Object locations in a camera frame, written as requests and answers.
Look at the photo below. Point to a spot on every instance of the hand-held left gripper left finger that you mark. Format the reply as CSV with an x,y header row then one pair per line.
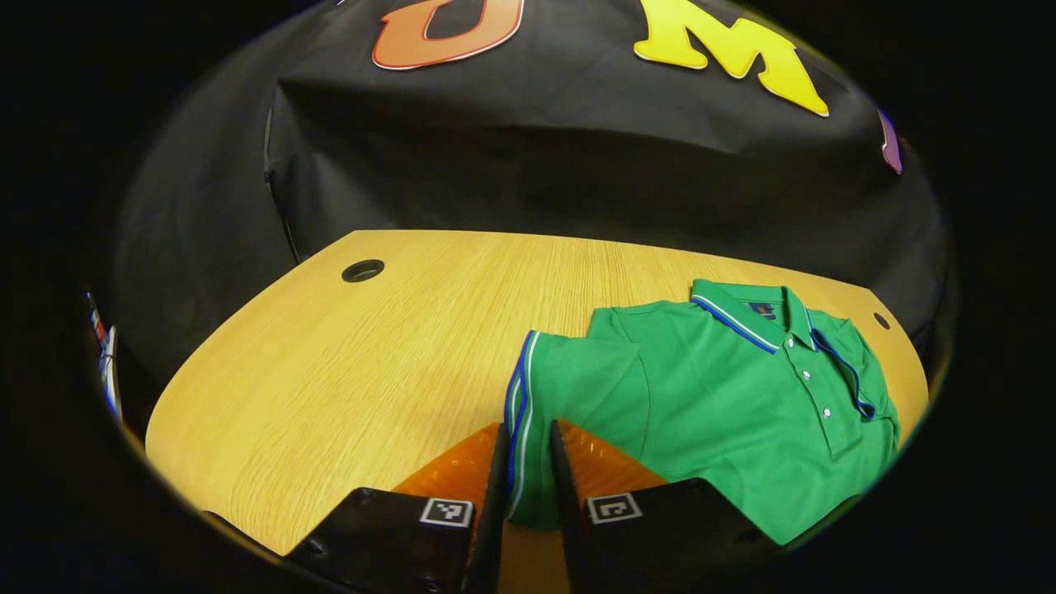
x,y
495,503

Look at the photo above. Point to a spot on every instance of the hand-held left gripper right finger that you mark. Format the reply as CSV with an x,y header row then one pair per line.
x,y
565,511

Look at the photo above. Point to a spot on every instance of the green T-shirt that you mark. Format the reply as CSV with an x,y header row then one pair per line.
x,y
709,412

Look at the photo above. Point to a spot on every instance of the black backdrop cloth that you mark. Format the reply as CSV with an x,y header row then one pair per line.
x,y
536,165

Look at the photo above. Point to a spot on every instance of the computer monitor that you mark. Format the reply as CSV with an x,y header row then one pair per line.
x,y
110,371

